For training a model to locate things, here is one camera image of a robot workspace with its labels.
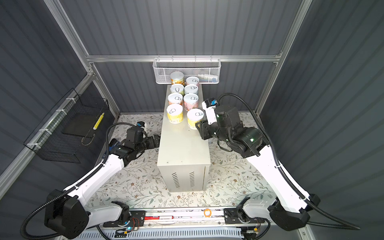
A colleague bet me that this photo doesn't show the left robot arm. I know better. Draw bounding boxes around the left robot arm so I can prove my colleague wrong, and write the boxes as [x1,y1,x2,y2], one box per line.
[20,122,161,240]

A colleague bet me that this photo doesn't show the black wire basket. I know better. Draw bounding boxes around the black wire basket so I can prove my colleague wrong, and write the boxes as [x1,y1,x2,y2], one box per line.
[24,93,114,164]

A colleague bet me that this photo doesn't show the pink labelled can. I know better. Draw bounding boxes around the pink labelled can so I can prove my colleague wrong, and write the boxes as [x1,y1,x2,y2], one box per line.
[186,76,200,86]

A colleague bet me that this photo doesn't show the white wire mesh basket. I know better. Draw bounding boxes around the white wire mesh basket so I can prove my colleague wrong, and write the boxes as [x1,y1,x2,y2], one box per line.
[153,59,222,85]

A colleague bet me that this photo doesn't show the tubes in white basket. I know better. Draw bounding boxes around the tubes in white basket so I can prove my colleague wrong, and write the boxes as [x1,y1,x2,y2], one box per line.
[198,74,219,83]

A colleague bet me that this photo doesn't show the yellow strip in basket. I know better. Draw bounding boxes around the yellow strip in basket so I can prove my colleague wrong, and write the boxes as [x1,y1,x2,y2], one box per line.
[93,113,105,131]

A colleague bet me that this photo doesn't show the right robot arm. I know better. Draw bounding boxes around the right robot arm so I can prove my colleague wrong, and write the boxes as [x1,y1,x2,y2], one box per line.
[195,94,360,231]

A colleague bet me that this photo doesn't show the blue stapler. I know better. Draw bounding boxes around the blue stapler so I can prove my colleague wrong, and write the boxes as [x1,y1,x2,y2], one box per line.
[109,138,120,155]

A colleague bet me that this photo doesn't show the red white marker pen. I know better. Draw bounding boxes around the red white marker pen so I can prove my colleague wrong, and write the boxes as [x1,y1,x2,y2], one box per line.
[145,216,186,221]

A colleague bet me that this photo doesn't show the white metal cabinet counter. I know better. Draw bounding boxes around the white metal cabinet counter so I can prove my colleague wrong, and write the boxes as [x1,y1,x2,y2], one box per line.
[157,100,211,193]

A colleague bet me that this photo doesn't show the can row front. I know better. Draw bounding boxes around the can row front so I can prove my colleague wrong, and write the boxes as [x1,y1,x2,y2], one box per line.
[167,93,184,105]

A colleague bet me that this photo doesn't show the green labelled can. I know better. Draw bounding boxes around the green labelled can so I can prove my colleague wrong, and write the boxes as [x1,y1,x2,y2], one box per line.
[170,84,185,96]

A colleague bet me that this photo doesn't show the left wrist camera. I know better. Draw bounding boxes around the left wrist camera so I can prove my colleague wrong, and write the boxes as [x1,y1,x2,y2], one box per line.
[137,121,146,128]

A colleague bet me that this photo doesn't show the yellow orange labelled can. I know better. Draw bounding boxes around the yellow orange labelled can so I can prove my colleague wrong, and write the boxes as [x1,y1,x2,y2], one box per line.
[170,71,185,86]

